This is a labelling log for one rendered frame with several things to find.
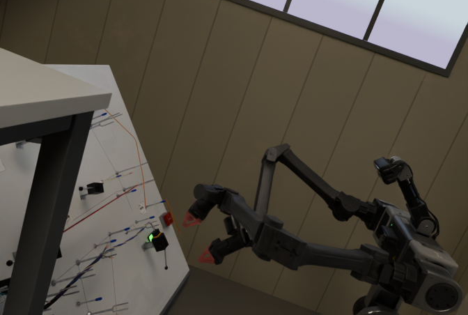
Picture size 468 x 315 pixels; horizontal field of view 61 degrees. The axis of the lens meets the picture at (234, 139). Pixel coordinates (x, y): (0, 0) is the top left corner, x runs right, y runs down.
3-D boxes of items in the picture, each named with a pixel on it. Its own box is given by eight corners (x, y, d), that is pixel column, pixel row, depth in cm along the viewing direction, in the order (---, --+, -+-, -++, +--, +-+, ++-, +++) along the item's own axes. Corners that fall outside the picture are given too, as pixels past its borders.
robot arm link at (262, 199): (279, 149, 172) (273, 162, 181) (267, 146, 172) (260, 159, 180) (264, 241, 146) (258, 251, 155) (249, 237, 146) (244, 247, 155)
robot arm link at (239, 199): (275, 263, 105) (289, 225, 105) (255, 258, 103) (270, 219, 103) (230, 214, 146) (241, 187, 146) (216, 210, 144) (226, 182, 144)
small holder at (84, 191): (66, 185, 128) (83, 179, 126) (85, 186, 136) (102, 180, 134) (68, 199, 127) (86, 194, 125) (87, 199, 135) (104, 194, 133)
